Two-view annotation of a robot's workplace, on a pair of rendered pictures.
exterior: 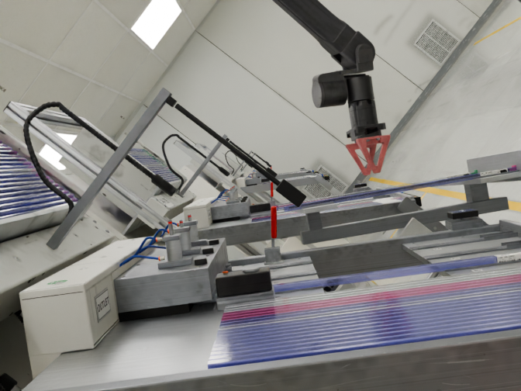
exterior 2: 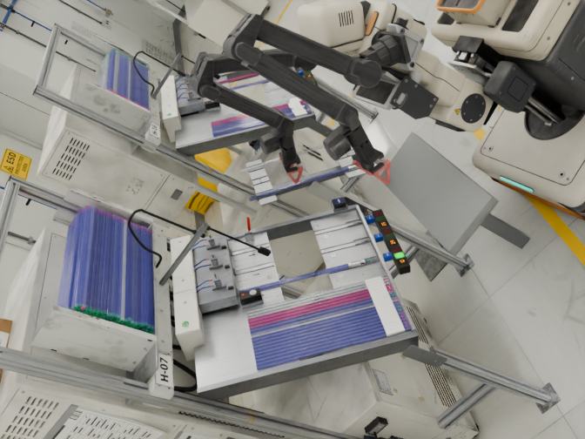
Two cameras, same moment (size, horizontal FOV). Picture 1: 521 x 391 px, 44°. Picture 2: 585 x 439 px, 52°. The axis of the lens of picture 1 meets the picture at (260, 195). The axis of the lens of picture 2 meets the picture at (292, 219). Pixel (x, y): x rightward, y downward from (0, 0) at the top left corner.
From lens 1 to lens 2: 1.49 m
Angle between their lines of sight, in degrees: 37
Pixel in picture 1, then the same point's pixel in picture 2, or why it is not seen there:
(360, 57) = (286, 131)
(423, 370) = (319, 365)
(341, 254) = (281, 228)
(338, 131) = not seen: outside the picture
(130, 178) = (126, 112)
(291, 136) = not seen: outside the picture
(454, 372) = (328, 364)
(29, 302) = (180, 337)
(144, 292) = (211, 306)
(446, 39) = not seen: outside the picture
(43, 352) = (187, 348)
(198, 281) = (232, 300)
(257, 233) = (218, 144)
